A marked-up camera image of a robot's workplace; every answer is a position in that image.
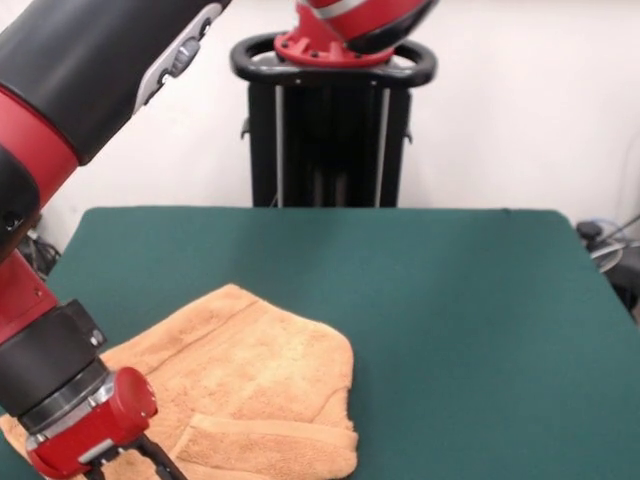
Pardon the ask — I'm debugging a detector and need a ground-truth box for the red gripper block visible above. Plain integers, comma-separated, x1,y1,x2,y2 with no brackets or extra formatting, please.
25,366,190,480

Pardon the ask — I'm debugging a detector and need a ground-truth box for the tan terry towel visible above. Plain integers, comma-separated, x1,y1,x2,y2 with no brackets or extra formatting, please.
0,283,360,480

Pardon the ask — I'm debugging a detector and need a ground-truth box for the dark green table cloth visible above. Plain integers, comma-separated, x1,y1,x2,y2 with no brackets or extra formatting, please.
0,207,640,480

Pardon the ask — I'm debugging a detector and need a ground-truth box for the grey chair base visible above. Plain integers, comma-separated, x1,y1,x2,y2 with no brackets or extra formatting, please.
574,219,640,321

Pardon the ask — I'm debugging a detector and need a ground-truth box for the black cable tangle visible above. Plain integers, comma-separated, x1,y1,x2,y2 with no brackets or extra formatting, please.
17,227,62,281

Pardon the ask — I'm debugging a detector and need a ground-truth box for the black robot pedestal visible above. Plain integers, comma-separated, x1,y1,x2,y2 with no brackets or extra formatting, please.
229,32,439,209

